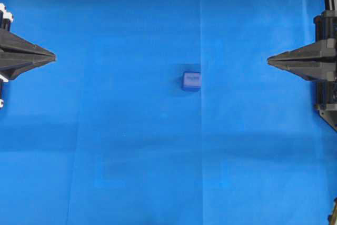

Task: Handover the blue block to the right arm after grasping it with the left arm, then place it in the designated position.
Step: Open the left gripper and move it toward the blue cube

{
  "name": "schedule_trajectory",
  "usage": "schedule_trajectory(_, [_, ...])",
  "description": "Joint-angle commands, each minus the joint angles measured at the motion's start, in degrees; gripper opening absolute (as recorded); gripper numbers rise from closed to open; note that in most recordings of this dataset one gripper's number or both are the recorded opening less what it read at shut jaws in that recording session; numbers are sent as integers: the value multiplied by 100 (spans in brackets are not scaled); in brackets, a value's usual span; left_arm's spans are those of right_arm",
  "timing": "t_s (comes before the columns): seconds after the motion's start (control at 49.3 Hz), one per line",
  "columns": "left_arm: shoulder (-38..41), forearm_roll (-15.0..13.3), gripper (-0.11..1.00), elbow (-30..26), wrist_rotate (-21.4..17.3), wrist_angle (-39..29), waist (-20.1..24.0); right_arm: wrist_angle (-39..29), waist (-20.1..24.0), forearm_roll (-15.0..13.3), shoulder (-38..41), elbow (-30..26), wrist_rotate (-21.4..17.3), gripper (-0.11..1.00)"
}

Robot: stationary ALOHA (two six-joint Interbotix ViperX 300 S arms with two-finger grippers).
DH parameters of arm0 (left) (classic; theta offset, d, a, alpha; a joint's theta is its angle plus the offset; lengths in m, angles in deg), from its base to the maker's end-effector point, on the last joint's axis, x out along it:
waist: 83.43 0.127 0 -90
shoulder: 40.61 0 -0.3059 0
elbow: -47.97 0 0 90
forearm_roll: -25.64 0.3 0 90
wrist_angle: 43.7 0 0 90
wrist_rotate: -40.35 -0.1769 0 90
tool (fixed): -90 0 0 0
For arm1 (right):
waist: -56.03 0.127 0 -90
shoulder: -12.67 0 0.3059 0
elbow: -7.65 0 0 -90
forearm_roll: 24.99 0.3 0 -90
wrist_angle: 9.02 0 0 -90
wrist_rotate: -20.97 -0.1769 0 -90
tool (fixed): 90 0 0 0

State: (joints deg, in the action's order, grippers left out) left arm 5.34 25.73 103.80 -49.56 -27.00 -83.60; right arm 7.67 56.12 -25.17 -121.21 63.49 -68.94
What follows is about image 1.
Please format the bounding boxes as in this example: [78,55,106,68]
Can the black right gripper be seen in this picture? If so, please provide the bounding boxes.
[267,9,337,111]

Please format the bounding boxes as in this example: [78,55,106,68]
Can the blue plastic block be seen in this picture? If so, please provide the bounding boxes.
[182,72,202,92]

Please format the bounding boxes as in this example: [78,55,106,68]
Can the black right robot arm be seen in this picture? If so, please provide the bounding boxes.
[267,0,336,111]

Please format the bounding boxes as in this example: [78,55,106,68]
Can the blue table cloth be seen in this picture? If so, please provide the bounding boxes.
[1,0,336,224]

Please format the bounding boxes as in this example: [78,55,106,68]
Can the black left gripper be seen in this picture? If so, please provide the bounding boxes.
[0,3,57,109]

